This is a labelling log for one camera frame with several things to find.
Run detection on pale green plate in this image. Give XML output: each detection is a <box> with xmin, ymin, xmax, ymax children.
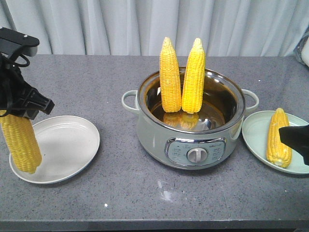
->
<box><xmin>242</xmin><ymin>111</ymin><xmax>309</xmax><ymax>174</ymax></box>

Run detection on grey pleated curtain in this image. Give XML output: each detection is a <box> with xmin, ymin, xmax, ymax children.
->
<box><xmin>0</xmin><ymin>0</ymin><xmax>309</xmax><ymax>57</ymax></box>

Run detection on bright yellow corn cob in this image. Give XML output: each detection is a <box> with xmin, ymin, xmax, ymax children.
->
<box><xmin>182</xmin><ymin>38</ymin><xmax>206</xmax><ymax>114</ymax></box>

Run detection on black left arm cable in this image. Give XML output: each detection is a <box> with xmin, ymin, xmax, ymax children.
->
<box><xmin>4</xmin><ymin>48</ymin><xmax>31</xmax><ymax>114</ymax></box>

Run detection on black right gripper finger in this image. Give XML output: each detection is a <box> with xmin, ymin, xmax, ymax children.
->
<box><xmin>279</xmin><ymin>125</ymin><xmax>309</xmax><ymax>165</ymax></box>

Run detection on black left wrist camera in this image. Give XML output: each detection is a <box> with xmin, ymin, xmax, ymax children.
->
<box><xmin>0</xmin><ymin>27</ymin><xmax>40</xmax><ymax>57</ymax></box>

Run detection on pale green electric cooking pot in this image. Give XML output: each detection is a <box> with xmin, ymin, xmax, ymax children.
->
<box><xmin>122</xmin><ymin>69</ymin><xmax>259</xmax><ymax>170</ymax></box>

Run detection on white round plate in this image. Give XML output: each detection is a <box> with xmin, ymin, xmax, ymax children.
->
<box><xmin>9</xmin><ymin>116</ymin><xmax>100</xmax><ymax>184</ymax></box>

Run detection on pale-tipped yellow corn cob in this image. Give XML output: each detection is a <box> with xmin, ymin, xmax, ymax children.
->
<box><xmin>0</xmin><ymin>110</ymin><xmax>42</xmax><ymax>174</ymax></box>

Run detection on white blender appliance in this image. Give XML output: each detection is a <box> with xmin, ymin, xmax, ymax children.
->
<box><xmin>294</xmin><ymin>31</ymin><xmax>309</xmax><ymax>67</ymax></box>

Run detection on dark yellow corn cob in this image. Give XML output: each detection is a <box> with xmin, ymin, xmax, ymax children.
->
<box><xmin>159</xmin><ymin>37</ymin><xmax>182</xmax><ymax>113</ymax></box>

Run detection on golden corn cob white specks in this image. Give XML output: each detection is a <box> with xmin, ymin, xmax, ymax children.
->
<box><xmin>266</xmin><ymin>108</ymin><xmax>292</xmax><ymax>168</ymax></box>

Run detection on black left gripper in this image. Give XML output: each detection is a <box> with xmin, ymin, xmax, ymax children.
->
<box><xmin>0</xmin><ymin>54</ymin><xmax>55</xmax><ymax>120</ymax></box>

